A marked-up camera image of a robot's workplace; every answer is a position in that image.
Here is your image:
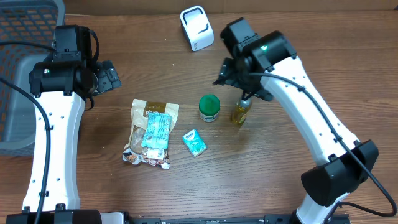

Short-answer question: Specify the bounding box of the yellow dish soap bottle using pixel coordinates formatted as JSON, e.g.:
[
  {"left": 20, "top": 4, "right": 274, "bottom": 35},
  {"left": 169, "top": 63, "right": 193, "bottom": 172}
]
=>
[{"left": 231, "top": 98, "right": 252, "bottom": 126}]

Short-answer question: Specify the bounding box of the green lidded jar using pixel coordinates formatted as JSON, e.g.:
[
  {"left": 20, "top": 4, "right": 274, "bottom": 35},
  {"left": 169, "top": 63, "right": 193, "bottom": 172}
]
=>
[{"left": 199, "top": 95, "right": 221, "bottom": 123}]

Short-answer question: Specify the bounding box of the teal tissue pack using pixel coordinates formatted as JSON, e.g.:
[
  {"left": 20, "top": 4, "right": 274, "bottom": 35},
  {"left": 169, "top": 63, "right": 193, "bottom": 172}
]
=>
[{"left": 182, "top": 129, "right": 207, "bottom": 157}]

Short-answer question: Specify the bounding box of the brown snack bag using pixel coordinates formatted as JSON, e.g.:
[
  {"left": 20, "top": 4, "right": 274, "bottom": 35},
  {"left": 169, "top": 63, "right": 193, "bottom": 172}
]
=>
[{"left": 122, "top": 99, "right": 180, "bottom": 169}]

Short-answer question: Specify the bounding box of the teal wafer packet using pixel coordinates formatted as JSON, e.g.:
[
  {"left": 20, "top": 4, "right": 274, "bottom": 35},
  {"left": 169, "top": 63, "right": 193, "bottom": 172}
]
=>
[{"left": 141, "top": 113, "right": 172, "bottom": 149}]

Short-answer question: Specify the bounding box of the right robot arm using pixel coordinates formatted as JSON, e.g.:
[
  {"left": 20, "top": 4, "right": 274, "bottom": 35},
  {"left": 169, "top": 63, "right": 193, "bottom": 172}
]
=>
[{"left": 216, "top": 18, "right": 379, "bottom": 223}]

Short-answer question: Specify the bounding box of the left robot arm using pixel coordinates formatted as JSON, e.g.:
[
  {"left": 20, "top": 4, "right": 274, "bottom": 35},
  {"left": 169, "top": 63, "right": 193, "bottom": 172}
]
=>
[{"left": 6, "top": 25, "right": 130, "bottom": 223}]

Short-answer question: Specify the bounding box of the white barcode scanner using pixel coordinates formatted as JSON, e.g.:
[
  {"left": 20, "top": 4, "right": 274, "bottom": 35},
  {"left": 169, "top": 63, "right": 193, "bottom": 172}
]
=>
[{"left": 180, "top": 6, "right": 215, "bottom": 52}]

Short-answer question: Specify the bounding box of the grey plastic shopping basket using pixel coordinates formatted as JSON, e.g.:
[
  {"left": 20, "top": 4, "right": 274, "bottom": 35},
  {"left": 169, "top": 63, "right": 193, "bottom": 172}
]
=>
[{"left": 0, "top": 0, "right": 67, "bottom": 156}]

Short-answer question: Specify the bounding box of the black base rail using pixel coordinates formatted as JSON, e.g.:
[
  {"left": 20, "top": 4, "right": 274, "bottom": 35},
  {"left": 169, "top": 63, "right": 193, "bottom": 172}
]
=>
[{"left": 124, "top": 213, "right": 351, "bottom": 224}]

